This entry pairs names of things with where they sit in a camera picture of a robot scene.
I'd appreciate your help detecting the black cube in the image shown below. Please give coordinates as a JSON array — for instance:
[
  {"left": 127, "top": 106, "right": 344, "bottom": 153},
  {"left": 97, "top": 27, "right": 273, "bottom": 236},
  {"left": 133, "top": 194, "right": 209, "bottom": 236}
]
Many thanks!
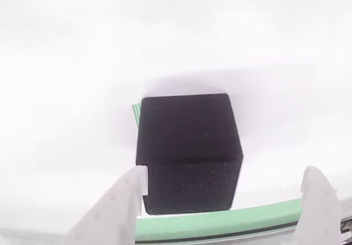
[{"left": 135, "top": 93, "right": 244, "bottom": 215}]

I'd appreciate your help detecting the green striped square marker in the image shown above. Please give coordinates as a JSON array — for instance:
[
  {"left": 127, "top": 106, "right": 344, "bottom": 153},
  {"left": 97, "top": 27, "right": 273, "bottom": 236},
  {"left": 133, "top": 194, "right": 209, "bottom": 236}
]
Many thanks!
[{"left": 131, "top": 103, "right": 141, "bottom": 125}]

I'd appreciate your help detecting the green striped edge strip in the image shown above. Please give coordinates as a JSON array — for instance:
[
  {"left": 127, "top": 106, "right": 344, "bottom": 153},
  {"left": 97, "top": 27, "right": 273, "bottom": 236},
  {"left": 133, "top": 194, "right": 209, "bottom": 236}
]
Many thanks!
[{"left": 134, "top": 198, "right": 303, "bottom": 243}]

